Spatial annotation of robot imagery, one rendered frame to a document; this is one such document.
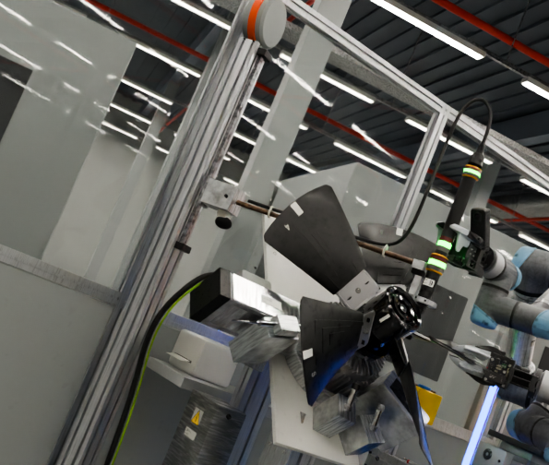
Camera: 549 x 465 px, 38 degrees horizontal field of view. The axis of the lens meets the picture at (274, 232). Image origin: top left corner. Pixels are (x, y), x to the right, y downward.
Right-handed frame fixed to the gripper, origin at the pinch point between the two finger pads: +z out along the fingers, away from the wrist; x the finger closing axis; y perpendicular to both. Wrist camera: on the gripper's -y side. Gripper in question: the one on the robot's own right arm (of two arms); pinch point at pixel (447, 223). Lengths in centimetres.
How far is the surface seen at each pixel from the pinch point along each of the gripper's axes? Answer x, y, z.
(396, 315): -5.5, 27.1, 12.6
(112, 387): 61, 71, 30
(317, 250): 12.7, 19.4, 25.6
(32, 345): 80, 69, 46
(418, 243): 13.3, 4.2, -8.9
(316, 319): -5, 36, 36
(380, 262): 14.2, 13.8, 1.4
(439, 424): 53, 48, -109
